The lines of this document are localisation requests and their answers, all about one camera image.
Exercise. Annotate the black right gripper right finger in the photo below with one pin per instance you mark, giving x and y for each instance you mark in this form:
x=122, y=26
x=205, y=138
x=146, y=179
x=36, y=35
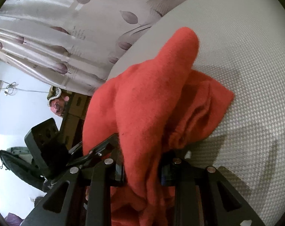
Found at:
x=203, y=196

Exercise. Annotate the beige woven table cover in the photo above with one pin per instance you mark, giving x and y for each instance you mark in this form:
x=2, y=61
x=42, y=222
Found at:
x=242, y=45

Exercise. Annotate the dark hanging garment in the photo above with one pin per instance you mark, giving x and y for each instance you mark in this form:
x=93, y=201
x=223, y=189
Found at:
x=19, y=160

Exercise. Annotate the dark wooden cabinet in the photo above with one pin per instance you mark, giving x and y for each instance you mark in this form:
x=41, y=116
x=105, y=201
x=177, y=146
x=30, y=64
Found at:
x=71, y=128

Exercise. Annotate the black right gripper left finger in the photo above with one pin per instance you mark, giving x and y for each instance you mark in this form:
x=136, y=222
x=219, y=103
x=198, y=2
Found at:
x=81, y=196

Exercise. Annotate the red knit sweater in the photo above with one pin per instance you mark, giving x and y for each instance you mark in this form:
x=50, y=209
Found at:
x=156, y=106

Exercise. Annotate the floral bag on cabinet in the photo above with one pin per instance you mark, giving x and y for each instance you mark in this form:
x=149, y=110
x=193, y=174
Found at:
x=57, y=100

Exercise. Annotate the leaf-print satin curtain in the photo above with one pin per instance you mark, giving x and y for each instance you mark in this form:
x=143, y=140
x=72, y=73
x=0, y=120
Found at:
x=73, y=44

